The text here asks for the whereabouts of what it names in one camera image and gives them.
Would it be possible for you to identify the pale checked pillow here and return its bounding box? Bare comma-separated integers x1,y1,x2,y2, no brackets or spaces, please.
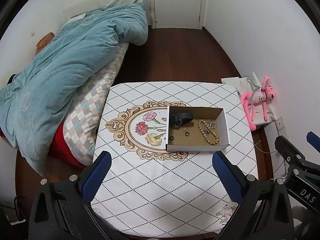
64,0,148,18

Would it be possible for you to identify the diamond-patterned floral tablecloth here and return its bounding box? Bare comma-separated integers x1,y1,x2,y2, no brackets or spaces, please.
90,81,258,238

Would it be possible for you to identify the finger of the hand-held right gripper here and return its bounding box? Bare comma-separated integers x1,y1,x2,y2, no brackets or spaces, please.
306,131,320,153
274,135,320,179

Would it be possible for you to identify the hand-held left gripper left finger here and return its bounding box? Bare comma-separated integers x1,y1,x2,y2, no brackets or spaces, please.
28,151,112,240

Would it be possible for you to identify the brown plush toy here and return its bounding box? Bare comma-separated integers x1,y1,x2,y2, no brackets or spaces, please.
35,32,55,55

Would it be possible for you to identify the wooden bead bracelet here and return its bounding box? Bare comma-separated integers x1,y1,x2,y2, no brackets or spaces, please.
198,119,220,146

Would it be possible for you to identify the pink plush toy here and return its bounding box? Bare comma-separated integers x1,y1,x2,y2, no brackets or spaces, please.
240,75,277,131

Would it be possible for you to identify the red blanket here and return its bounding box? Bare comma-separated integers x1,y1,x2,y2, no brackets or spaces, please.
48,124,87,169

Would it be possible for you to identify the black smart band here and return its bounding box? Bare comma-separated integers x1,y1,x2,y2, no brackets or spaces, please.
170,112,195,128

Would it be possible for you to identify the checkered pillow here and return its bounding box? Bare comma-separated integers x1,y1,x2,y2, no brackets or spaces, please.
62,42,130,166

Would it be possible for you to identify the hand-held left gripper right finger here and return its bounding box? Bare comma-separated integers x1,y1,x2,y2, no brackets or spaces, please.
212,151,295,240

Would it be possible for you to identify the light blue quilt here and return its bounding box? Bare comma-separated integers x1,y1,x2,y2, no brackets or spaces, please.
0,2,150,177

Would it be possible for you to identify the white paper bag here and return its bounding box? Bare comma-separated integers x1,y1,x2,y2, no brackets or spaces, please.
221,71,277,127

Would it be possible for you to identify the white wall socket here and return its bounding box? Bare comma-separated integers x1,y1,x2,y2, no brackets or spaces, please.
275,116,287,131

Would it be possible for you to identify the white door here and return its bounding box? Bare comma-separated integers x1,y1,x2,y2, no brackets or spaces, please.
149,0,208,30

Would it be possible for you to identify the white cardboard box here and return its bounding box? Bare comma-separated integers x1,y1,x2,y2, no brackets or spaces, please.
166,105,231,152

